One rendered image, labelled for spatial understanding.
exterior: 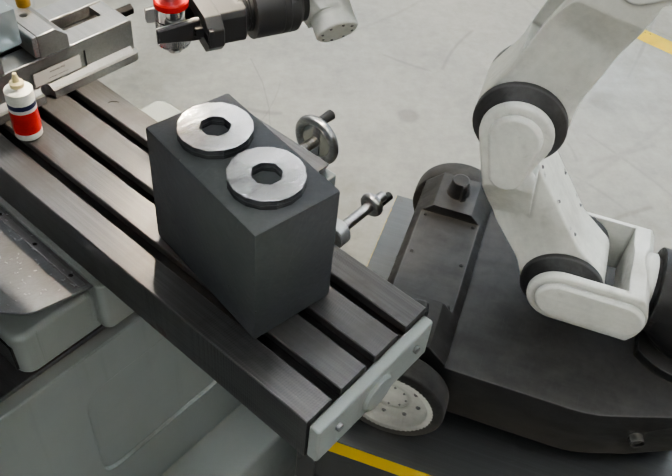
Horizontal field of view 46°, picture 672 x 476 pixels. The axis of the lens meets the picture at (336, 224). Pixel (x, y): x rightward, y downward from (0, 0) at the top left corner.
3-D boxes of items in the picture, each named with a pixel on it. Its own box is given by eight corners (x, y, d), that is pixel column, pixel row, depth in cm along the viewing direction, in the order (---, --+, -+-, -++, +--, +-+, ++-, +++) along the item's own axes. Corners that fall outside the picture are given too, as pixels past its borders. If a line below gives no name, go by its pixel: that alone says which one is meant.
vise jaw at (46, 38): (25, 13, 129) (19, -9, 126) (70, 46, 124) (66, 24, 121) (-9, 26, 126) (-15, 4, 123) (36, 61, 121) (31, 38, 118)
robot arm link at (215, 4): (178, -35, 112) (257, -47, 116) (182, 25, 119) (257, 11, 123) (208, 12, 104) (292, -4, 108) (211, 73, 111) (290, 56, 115)
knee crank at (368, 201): (379, 192, 182) (382, 173, 178) (399, 205, 180) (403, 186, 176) (314, 242, 170) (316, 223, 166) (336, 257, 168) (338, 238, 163)
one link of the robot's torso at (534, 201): (616, 252, 153) (574, 32, 126) (606, 331, 140) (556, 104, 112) (535, 254, 160) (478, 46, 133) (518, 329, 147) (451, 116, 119)
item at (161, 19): (155, 33, 113) (151, -4, 109) (188, 31, 115) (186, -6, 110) (158, 52, 110) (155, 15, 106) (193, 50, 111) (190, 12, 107)
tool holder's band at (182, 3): (151, -4, 109) (151, -10, 108) (186, -6, 110) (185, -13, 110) (155, 15, 106) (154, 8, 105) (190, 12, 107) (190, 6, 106)
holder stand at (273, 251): (231, 197, 114) (228, 82, 99) (330, 294, 103) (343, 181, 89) (157, 234, 108) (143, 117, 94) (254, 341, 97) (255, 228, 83)
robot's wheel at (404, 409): (439, 427, 152) (459, 368, 137) (433, 450, 149) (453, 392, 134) (340, 393, 155) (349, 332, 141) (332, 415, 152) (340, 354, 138)
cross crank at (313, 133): (308, 138, 179) (311, 96, 171) (348, 164, 175) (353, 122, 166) (258, 172, 170) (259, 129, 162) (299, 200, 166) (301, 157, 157)
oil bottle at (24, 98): (32, 121, 122) (17, 60, 114) (49, 133, 120) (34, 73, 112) (9, 133, 120) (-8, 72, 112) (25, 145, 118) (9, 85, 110)
